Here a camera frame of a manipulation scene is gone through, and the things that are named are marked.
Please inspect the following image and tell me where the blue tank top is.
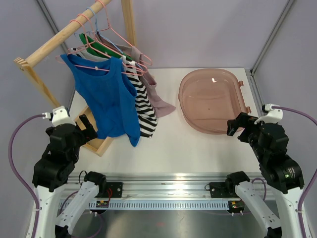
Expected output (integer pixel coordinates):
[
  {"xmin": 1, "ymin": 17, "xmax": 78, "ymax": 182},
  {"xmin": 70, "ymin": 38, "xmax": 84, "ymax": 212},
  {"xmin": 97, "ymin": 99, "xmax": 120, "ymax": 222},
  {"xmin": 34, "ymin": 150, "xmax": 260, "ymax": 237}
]
[{"xmin": 60, "ymin": 54, "xmax": 140, "ymax": 147}]

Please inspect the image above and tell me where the pink wire hanger front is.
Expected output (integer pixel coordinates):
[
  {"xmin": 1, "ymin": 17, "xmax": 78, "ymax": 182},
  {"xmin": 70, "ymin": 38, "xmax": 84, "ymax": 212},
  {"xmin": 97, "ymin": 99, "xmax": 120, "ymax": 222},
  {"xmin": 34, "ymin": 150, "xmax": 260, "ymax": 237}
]
[{"xmin": 70, "ymin": 13, "xmax": 145, "ymax": 76}]

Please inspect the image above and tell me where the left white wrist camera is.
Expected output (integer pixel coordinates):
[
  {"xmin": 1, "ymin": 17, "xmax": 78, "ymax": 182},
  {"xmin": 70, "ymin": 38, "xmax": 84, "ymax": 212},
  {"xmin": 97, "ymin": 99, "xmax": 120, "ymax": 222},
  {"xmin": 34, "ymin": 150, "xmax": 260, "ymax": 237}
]
[{"xmin": 42, "ymin": 106, "xmax": 76, "ymax": 127}]

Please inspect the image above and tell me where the pink translucent plastic basin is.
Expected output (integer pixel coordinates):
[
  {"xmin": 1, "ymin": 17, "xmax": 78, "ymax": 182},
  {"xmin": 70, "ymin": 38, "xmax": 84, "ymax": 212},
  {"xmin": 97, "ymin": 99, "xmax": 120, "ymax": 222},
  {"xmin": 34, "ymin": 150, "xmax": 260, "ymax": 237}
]
[{"xmin": 178, "ymin": 68, "xmax": 251, "ymax": 134}]

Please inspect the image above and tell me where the pink wire hanger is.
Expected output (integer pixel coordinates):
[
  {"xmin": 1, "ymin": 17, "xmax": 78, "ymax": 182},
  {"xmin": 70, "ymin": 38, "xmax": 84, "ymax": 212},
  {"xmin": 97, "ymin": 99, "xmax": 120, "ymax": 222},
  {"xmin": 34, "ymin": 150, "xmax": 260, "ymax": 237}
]
[
  {"xmin": 70, "ymin": 13, "xmax": 145, "ymax": 76},
  {"xmin": 96, "ymin": 0, "xmax": 153, "ymax": 65},
  {"xmin": 69, "ymin": 19, "xmax": 147, "ymax": 74}
]

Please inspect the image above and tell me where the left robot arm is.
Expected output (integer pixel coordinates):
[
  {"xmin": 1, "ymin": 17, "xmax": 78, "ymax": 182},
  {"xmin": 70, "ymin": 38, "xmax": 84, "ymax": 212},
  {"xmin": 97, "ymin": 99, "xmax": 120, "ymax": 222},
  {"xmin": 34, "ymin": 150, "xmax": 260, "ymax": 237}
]
[{"xmin": 32, "ymin": 115, "xmax": 107, "ymax": 238}]

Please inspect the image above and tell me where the light blue wire hanger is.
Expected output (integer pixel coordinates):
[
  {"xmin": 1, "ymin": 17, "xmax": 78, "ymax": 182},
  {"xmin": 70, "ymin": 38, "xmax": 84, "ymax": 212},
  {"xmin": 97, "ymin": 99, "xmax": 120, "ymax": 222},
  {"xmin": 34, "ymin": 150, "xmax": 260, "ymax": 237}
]
[{"xmin": 87, "ymin": 7, "xmax": 148, "ymax": 73}]

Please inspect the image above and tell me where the pink wire hanger back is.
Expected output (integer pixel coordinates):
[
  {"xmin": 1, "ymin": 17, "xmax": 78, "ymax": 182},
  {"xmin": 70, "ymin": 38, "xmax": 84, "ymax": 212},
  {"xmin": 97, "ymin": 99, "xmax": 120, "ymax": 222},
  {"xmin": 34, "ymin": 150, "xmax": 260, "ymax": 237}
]
[{"xmin": 96, "ymin": 0, "xmax": 153, "ymax": 65}]

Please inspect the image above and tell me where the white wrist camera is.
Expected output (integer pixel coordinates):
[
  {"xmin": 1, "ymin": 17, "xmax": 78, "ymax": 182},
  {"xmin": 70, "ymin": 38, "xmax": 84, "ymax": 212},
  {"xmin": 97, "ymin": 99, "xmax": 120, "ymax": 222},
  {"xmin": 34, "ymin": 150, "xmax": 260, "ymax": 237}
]
[
  {"xmin": 42, "ymin": 106, "xmax": 76, "ymax": 127},
  {"xmin": 254, "ymin": 104, "xmax": 283, "ymax": 124}
]

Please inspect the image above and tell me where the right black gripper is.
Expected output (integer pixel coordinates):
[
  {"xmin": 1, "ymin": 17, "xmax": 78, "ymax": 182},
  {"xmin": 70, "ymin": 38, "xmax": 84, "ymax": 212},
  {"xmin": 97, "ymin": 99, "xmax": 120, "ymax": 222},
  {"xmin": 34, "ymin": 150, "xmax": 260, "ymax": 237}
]
[{"xmin": 227, "ymin": 112, "xmax": 268, "ymax": 162}]

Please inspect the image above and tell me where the green tank top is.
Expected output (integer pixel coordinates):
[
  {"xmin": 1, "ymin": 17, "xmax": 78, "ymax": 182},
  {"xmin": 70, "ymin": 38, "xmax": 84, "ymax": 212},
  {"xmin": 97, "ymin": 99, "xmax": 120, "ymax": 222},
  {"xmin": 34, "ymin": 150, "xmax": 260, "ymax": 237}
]
[{"xmin": 79, "ymin": 33, "xmax": 121, "ymax": 59}]

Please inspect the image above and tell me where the mauve tank top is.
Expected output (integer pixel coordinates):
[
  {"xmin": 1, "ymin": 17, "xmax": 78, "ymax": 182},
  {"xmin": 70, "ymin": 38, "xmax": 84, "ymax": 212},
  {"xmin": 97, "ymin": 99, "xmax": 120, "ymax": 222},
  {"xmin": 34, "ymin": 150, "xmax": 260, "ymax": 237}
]
[{"xmin": 97, "ymin": 33, "xmax": 176, "ymax": 118}]

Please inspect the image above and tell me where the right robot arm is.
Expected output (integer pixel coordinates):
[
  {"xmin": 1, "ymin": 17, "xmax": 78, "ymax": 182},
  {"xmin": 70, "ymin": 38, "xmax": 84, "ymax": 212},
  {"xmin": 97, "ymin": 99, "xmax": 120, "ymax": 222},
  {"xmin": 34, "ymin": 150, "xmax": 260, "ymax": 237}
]
[{"xmin": 225, "ymin": 113, "xmax": 312, "ymax": 238}]

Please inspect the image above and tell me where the black white striped tank top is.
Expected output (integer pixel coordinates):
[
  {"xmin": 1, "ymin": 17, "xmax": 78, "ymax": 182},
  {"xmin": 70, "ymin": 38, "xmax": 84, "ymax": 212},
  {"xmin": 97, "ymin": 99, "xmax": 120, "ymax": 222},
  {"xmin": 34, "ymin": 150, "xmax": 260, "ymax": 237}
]
[{"xmin": 67, "ymin": 47, "xmax": 159, "ymax": 138}]

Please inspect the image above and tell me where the wooden clothes rack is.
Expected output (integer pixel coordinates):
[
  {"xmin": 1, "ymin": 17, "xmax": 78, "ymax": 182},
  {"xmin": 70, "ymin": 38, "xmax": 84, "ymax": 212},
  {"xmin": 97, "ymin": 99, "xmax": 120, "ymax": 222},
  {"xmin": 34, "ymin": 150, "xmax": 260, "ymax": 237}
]
[{"xmin": 13, "ymin": 0, "xmax": 137, "ymax": 157}]

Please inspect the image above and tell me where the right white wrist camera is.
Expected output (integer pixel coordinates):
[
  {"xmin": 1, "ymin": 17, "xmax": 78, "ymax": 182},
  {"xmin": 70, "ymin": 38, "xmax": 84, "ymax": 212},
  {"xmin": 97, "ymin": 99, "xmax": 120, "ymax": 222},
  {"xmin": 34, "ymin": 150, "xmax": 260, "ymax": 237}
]
[{"xmin": 254, "ymin": 104, "xmax": 283, "ymax": 124}]

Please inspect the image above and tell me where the aluminium mounting rail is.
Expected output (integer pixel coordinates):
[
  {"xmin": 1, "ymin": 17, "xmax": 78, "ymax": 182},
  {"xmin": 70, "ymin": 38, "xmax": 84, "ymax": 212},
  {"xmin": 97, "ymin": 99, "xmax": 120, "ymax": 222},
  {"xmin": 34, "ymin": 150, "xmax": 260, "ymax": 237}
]
[{"xmin": 37, "ymin": 172, "xmax": 300, "ymax": 211}]

